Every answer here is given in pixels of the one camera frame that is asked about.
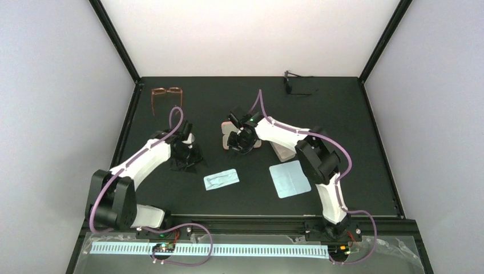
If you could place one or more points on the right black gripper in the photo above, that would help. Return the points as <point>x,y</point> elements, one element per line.
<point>235,146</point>

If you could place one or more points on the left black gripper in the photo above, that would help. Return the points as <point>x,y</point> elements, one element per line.
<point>197,159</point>

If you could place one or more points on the pink glasses case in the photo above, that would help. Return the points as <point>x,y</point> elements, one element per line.
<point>242,139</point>

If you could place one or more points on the light blue cloth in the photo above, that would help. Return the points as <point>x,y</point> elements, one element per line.
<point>221,179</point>
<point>289,180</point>

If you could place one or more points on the grey glasses case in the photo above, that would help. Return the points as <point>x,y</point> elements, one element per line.
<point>285,151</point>

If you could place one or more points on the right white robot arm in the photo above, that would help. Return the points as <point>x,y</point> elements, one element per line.
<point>318,163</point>

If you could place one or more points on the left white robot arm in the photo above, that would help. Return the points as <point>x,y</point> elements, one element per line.
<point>112,196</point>

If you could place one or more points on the brown translucent sunglasses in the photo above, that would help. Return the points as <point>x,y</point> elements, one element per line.
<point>173,95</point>

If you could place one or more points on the black sunglasses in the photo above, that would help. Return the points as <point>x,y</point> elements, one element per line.
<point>289,84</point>

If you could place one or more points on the left circuit board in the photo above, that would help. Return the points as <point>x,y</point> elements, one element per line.
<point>163,248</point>

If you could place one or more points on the circuit board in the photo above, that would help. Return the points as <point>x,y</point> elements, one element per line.
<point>343,249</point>
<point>163,248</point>

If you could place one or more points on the right circuit board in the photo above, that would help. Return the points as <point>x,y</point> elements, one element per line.
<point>343,249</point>

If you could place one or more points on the clear plastic sheet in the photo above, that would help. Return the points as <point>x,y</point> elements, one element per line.
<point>382,254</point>

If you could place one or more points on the black aluminium frame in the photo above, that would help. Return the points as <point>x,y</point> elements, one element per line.
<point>386,225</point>

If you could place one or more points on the white slotted cable duct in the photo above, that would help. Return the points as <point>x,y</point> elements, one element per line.
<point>199,249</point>

